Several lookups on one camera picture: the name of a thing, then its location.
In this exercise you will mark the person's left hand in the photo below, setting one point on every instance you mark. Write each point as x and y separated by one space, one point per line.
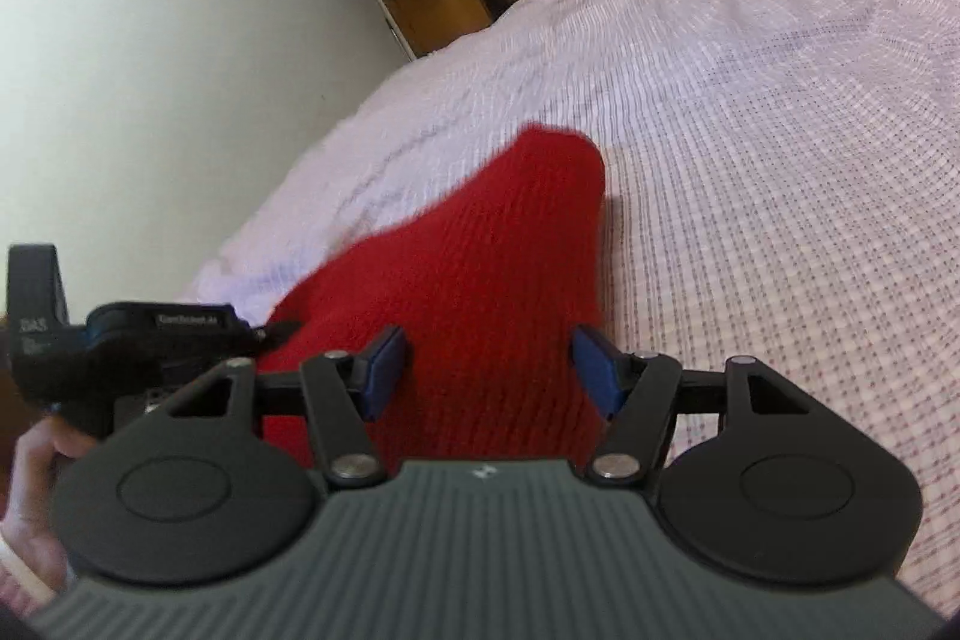
34 497

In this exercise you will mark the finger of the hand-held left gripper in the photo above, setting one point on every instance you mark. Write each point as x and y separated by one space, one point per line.
279 332

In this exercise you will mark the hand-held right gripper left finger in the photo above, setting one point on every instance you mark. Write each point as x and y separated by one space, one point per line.
382 377

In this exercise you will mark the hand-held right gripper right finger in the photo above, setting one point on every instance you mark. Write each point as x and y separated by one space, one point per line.
596 364

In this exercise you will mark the pink checked bedsheet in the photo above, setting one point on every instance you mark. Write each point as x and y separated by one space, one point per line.
750 123

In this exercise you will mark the red knitted sweater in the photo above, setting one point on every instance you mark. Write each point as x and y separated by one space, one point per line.
495 280

